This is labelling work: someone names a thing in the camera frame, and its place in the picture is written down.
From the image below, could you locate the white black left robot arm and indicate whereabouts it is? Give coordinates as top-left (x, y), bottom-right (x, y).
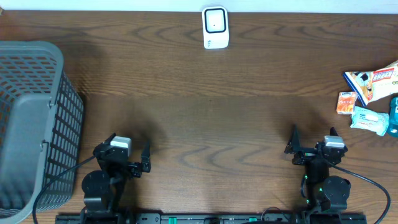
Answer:
top-left (81, 133), bottom-right (151, 223)

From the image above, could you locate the orange small carton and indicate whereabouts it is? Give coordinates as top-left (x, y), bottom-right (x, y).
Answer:
top-left (336, 91), bottom-right (358, 115)

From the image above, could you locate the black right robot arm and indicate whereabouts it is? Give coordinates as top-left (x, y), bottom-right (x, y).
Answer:
top-left (284, 126), bottom-right (351, 212)

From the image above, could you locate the light green packet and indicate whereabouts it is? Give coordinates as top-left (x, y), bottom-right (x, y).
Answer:
top-left (350, 106), bottom-right (389, 136)

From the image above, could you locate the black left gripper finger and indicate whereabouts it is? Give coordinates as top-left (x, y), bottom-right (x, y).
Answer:
top-left (103, 133), bottom-right (116, 145)
top-left (141, 141), bottom-right (150, 164)

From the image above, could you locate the grey plastic shopping basket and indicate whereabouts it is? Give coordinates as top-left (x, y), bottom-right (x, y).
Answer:
top-left (1, 41), bottom-right (84, 223)

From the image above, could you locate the blue mouthwash bottle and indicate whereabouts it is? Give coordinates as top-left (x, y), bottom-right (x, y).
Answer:
top-left (387, 97), bottom-right (398, 138)

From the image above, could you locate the yellow snack bag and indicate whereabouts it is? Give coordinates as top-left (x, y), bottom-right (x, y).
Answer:
top-left (343, 61), bottom-right (397, 106)

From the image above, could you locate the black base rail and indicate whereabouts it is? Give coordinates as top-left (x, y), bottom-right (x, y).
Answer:
top-left (55, 212), bottom-right (368, 224)

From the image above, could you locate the black right camera cable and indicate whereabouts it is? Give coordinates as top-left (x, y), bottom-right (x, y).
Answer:
top-left (317, 146), bottom-right (391, 224)

